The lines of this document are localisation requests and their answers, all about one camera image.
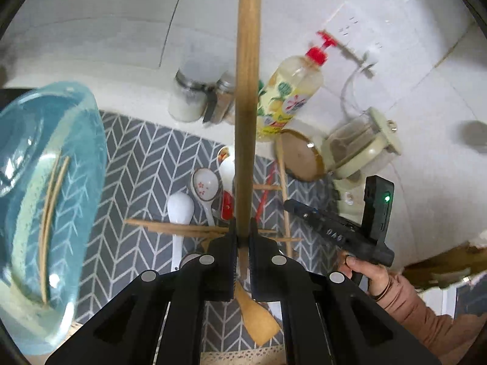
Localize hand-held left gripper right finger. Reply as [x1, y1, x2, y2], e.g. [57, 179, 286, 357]
[249, 222, 442, 365]

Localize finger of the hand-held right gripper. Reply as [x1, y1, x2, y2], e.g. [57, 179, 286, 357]
[283, 199, 343, 236]

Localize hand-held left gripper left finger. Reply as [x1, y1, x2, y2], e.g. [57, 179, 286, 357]
[45, 218, 238, 365]

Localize wooden spatula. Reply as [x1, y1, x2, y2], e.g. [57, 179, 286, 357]
[233, 0, 282, 347]

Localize blue glass bowl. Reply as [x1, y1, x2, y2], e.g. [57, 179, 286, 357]
[0, 81, 109, 356]

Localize person's right forearm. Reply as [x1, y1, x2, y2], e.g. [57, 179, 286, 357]
[375, 272, 474, 365]

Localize person's right hand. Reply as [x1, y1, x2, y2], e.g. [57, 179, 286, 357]
[338, 255, 393, 301]

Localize wooden chopstick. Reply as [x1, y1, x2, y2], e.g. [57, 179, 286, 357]
[38, 151, 63, 302]
[275, 137, 294, 259]
[41, 156, 71, 305]
[125, 218, 229, 237]

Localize red chopstick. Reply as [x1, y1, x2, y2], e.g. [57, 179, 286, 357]
[256, 162, 277, 222]

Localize brown ceramic bowl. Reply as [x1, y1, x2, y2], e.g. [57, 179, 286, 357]
[279, 129, 326, 182]

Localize glass kettle cream lid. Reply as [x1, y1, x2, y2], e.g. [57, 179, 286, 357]
[321, 106, 403, 203]

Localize floral ceramic spoon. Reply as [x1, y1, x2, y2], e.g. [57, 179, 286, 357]
[190, 167, 222, 227]

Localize white red ceramic spoon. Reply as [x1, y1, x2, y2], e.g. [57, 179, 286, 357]
[218, 146, 236, 221]

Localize yellow dish soap bottle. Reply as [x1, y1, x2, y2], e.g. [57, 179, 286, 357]
[256, 32, 339, 143]

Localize grey herringbone mat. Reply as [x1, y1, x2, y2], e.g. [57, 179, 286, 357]
[65, 109, 343, 365]

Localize clasp glass jar brown contents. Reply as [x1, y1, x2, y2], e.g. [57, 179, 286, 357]
[203, 70, 237, 125]

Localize glass jar white contents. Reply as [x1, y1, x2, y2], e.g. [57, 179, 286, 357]
[168, 59, 221, 123]

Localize white plug with cable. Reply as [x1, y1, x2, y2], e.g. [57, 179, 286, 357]
[340, 49, 380, 116]

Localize white wall socket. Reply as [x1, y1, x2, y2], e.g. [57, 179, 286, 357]
[323, 2, 385, 52]

